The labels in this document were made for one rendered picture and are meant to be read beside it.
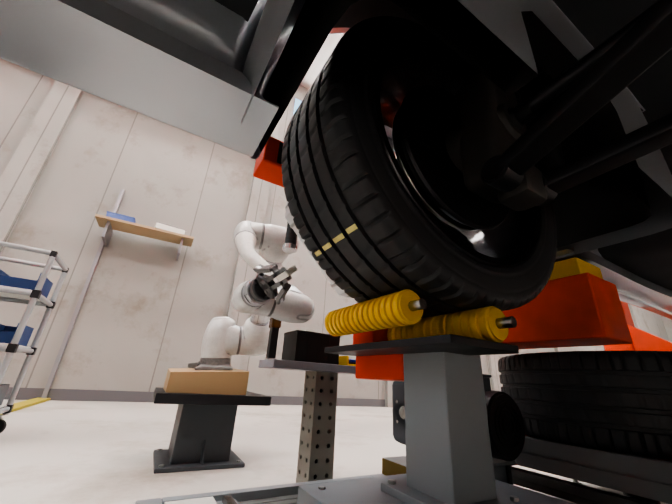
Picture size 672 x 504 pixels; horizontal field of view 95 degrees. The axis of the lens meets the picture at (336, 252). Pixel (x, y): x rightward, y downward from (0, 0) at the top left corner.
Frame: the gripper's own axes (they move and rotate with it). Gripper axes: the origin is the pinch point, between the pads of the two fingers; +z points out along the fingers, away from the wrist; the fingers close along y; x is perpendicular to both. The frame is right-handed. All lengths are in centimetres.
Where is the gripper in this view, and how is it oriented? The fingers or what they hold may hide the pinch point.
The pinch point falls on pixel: (286, 273)
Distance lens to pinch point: 79.7
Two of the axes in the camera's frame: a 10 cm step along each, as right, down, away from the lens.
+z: 5.2, -3.0, -8.0
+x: 6.5, -4.8, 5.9
